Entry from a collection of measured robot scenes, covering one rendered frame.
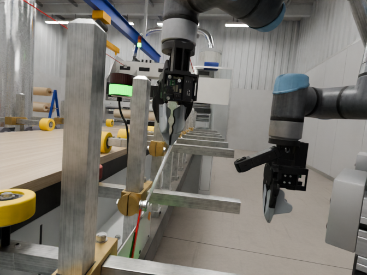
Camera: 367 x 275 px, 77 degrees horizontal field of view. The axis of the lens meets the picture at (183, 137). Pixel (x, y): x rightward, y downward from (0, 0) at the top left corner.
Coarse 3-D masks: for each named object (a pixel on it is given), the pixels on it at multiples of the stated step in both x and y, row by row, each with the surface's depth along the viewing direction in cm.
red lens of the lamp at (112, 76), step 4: (112, 76) 53; (116, 76) 52; (120, 76) 52; (124, 76) 52; (128, 76) 53; (132, 76) 54; (112, 80) 53; (116, 80) 52; (120, 80) 52; (124, 80) 52; (128, 80) 53; (132, 80) 54; (128, 84) 53; (132, 84) 54
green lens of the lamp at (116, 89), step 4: (112, 84) 53; (116, 84) 52; (112, 88) 53; (116, 88) 52; (120, 88) 52; (124, 88) 53; (128, 88) 53; (112, 92) 53; (116, 92) 53; (120, 92) 53; (124, 92) 53; (128, 92) 53
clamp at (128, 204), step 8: (144, 184) 62; (128, 192) 55; (136, 192) 55; (144, 192) 57; (120, 200) 53; (128, 200) 53; (136, 200) 53; (120, 208) 53; (128, 208) 53; (136, 208) 53
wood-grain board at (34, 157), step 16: (112, 128) 219; (128, 128) 240; (0, 144) 86; (16, 144) 89; (32, 144) 92; (48, 144) 96; (0, 160) 62; (16, 160) 64; (32, 160) 65; (48, 160) 67; (0, 176) 49; (16, 176) 50; (32, 176) 51; (48, 176) 53
